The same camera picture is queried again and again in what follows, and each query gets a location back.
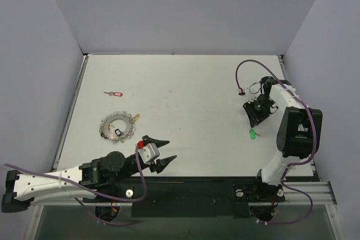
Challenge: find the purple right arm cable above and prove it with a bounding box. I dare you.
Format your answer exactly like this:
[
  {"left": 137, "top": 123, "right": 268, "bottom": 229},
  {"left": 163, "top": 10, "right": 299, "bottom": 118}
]
[{"left": 235, "top": 60, "right": 320, "bottom": 225}]

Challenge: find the silver metal keyring disc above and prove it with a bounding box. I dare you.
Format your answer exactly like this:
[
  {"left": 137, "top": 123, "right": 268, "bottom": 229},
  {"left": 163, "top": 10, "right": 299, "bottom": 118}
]
[{"left": 99, "top": 111, "right": 136, "bottom": 143}]

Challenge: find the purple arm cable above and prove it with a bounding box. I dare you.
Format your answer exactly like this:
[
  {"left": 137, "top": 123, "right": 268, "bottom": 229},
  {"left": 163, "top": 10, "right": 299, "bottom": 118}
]
[
  {"left": 235, "top": 60, "right": 320, "bottom": 225},
  {"left": 4, "top": 146, "right": 149, "bottom": 226}
]

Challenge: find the key with green tag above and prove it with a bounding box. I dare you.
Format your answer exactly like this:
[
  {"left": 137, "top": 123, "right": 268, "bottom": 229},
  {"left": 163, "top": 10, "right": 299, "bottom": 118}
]
[{"left": 249, "top": 129, "right": 260, "bottom": 140}]

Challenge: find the aluminium frame rail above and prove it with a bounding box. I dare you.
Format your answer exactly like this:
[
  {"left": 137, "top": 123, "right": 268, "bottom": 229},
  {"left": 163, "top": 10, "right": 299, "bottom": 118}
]
[{"left": 31, "top": 182, "right": 337, "bottom": 207}]

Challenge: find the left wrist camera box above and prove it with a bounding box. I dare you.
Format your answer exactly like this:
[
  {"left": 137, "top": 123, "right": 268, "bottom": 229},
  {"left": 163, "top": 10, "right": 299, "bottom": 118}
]
[{"left": 137, "top": 141, "right": 160, "bottom": 165}]

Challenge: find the key with red tag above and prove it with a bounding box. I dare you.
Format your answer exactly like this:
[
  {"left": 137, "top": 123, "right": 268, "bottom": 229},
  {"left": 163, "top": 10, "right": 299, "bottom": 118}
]
[{"left": 104, "top": 92, "right": 123, "bottom": 97}]

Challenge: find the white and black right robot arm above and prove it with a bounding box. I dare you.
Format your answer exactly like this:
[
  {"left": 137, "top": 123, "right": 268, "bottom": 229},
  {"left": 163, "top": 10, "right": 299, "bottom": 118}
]
[{"left": 243, "top": 76, "right": 323, "bottom": 200}]

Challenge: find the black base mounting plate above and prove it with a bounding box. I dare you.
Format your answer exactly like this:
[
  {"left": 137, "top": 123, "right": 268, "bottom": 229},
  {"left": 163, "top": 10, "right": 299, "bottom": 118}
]
[{"left": 81, "top": 175, "right": 285, "bottom": 219}]

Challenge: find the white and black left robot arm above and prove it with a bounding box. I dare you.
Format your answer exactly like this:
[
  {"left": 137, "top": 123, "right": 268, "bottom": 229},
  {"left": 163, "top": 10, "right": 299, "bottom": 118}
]
[{"left": 1, "top": 135, "right": 176, "bottom": 213}]

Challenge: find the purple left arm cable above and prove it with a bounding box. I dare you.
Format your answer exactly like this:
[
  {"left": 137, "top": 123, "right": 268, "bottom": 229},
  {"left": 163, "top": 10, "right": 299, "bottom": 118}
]
[{"left": 4, "top": 146, "right": 149, "bottom": 226}]

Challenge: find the key with yellow tag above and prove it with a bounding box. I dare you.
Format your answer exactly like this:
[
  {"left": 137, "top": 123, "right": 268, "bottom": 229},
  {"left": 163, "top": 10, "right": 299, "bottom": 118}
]
[{"left": 133, "top": 114, "right": 140, "bottom": 123}]

